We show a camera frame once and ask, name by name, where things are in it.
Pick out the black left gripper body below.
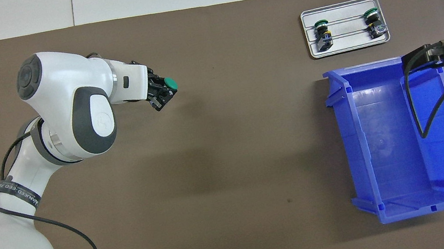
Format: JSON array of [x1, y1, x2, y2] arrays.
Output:
[[141, 65, 163, 104]]

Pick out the grey metal tray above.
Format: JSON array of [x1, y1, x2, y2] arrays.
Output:
[[299, 0, 392, 60]]

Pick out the brown paper table mat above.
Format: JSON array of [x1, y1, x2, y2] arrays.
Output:
[[0, 0, 444, 249]]

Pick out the blue plastic storage bin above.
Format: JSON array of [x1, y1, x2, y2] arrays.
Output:
[[320, 48, 444, 230]]

